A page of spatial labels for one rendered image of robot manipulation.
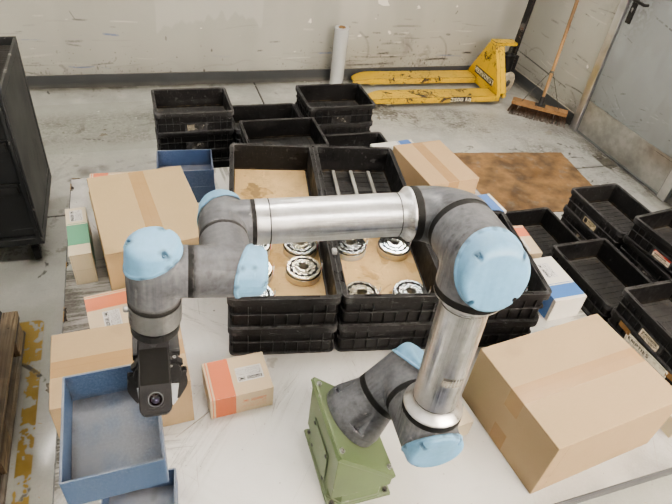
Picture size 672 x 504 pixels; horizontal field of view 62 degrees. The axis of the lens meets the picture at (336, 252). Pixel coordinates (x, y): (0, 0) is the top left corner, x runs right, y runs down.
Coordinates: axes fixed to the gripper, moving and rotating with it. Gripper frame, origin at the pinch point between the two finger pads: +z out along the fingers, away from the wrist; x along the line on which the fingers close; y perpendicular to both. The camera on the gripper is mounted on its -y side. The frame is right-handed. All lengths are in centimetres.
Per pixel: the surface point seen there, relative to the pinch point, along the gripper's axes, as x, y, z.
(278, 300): -31, 40, 17
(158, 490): 0.5, 8.3, 41.6
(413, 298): -67, 35, 15
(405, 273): -75, 54, 24
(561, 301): -123, 37, 25
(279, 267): -38, 63, 27
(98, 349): 12.2, 38.7, 26.9
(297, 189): -53, 103, 26
